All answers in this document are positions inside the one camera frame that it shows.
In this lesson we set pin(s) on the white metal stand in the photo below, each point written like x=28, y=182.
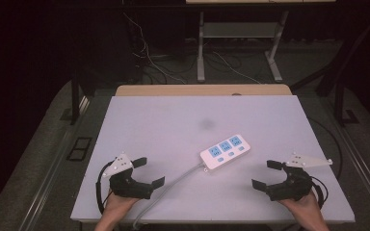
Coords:
x=237, y=29

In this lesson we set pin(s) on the black metal stand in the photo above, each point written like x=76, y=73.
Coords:
x=74, y=96
x=340, y=80

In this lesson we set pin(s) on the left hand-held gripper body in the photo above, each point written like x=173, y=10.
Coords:
x=126, y=186

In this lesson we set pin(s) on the wooden table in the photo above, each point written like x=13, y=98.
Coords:
x=173, y=90

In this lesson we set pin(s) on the person's left hand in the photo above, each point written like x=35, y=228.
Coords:
x=115, y=208

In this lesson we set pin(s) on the white table board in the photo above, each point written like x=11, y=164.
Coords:
x=179, y=128

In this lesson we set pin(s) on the white power strip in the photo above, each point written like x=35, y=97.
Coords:
x=225, y=152

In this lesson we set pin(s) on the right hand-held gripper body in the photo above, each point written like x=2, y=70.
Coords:
x=294, y=186

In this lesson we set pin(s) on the black rectangular floor frame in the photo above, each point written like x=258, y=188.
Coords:
x=78, y=148

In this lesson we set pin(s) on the aluminium floor rail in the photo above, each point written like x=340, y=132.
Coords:
x=363, y=160
x=54, y=163

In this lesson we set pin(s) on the person's right hand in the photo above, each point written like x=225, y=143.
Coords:
x=305, y=211

